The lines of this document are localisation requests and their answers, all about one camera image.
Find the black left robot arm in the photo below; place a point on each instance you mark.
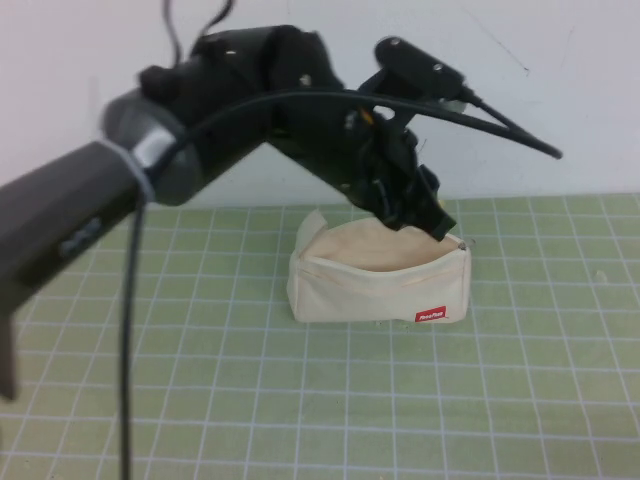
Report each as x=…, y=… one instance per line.
x=225, y=90

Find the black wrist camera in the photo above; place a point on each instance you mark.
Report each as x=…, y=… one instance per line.
x=415, y=67

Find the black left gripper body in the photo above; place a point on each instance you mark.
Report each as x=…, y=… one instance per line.
x=395, y=165

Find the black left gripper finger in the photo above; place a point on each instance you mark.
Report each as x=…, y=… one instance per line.
x=397, y=220
x=440, y=222

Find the cream canvas pencil case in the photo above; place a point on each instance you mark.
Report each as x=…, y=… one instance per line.
x=370, y=295

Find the green grid cutting mat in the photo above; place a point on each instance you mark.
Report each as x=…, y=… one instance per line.
x=400, y=400

